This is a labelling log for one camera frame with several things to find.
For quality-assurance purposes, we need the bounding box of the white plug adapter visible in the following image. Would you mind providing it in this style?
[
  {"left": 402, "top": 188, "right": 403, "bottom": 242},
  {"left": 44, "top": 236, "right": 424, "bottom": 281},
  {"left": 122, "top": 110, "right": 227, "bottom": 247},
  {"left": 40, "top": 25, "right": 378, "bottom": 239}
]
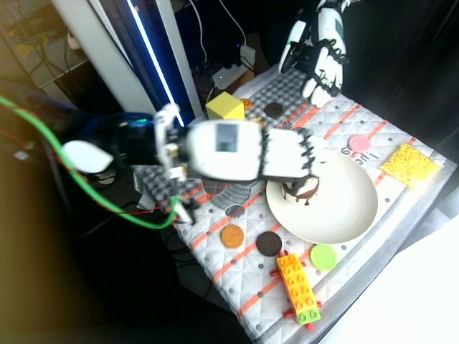
[{"left": 239, "top": 44, "right": 256, "bottom": 65}]

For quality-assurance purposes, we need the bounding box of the pink round disc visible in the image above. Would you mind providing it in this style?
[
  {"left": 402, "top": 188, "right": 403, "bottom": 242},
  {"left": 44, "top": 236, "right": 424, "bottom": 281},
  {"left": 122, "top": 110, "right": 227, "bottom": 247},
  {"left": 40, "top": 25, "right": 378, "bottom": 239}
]
[{"left": 349, "top": 134, "right": 372, "bottom": 152}]

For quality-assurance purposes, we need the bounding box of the chocolate cupcake toy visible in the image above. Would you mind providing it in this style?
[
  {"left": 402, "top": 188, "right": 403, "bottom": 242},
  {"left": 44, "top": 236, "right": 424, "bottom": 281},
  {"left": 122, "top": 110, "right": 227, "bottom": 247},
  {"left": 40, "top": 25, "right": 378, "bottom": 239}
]
[{"left": 280, "top": 175, "right": 321, "bottom": 209}]

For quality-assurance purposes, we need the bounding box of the white power strip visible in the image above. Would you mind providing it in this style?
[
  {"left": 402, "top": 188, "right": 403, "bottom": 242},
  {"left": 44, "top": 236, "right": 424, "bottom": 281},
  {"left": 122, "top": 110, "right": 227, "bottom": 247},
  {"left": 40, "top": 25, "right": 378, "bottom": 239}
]
[{"left": 211, "top": 66, "right": 249, "bottom": 89}]

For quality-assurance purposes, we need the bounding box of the yellow foam cube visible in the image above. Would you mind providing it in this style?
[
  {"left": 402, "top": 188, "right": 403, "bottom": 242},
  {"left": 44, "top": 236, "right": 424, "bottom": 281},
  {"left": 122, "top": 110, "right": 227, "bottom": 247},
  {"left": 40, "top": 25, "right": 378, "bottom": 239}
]
[{"left": 205, "top": 91, "right": 246, "bottom": 121}]

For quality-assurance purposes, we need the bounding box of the white cable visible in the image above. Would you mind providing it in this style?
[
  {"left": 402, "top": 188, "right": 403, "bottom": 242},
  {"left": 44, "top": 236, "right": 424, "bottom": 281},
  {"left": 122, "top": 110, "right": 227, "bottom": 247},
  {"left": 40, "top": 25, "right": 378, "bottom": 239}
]
[{"left": 222, "top": 0, "right": 249, "bottom": 47}]

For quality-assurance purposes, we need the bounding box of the white pillar with blue light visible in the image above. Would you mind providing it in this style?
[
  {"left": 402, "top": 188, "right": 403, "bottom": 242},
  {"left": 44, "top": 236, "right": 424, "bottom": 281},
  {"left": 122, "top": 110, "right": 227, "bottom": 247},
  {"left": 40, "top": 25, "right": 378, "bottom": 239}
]
[{"left": 52, "top": 0, "right": 204, "bottom": 125}]

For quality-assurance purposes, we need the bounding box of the green cable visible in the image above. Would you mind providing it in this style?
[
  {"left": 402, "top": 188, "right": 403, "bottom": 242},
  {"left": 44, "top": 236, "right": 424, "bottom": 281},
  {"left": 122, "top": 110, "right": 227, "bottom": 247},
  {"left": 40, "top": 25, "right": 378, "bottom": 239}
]
[{"left": 0, "top": 95, "right": 181, "bottom": 230}]

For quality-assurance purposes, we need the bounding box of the round cream plate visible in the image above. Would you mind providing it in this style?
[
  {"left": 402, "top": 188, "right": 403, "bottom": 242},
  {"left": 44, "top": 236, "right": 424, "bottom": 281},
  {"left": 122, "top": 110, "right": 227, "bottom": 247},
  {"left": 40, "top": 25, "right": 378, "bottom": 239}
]
[{"left": 265, "top": 149, "right": 379, "bottom": 245}]

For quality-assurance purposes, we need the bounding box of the round tan biscuit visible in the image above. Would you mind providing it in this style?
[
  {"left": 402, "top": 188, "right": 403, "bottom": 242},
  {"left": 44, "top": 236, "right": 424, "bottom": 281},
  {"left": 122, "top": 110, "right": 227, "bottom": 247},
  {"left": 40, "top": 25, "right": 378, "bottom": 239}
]
[{"left": 219, "top": 224, "right": 245, "bottom": 248}]

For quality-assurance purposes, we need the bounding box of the yellow bumpy square sponge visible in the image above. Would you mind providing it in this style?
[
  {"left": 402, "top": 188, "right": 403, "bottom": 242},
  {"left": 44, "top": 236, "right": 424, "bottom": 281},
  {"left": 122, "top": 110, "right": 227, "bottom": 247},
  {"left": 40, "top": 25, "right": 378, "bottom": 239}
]
[{"left": 379, "top": 143, "right": 441, "bottom": 188}]

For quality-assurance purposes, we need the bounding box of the grey quilt with bear print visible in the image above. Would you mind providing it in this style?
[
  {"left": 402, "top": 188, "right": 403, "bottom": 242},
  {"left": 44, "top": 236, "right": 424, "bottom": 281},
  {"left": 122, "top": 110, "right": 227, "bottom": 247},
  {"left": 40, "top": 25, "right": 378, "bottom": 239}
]
[{"left": 133, "top": 60, "right": 449, "bottom": 341}]

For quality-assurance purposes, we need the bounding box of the orange and green brick toy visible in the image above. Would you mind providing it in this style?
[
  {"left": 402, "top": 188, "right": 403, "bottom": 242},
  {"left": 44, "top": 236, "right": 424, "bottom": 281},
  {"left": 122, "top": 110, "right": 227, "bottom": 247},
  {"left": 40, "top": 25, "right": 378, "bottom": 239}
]
[{"left": 269, "top": 252, "right": 323, "bottom": 326}]

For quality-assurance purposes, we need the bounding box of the green round disc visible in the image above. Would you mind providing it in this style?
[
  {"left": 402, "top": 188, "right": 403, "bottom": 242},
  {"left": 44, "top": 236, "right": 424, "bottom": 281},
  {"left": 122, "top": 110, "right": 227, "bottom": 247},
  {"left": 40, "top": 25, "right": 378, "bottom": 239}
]
[{"left": 310, "top": 244, "right": 339, "bottom": 270}]

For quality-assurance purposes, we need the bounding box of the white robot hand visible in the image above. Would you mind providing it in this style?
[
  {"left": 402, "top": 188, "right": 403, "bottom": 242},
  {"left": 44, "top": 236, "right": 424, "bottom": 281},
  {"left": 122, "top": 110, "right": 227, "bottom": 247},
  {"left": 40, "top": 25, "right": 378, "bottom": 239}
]
[
  {"left": 278, "top": 0, "right": 351, "bottom": 108},
  {"left": 182, "top": 120, "right": 329, "bottom": 183}
]

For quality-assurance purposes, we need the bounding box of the dark chocolate sandwich cookie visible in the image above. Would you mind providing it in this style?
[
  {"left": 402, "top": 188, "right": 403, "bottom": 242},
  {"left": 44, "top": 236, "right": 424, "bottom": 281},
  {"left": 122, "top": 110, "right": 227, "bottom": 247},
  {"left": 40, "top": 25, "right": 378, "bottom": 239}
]
[
  {"left": 255, "top": 231, "right": 284, "bottom": 257},
  {"left": 265, "top": 102, "right": 285, "bottom": 118}
]

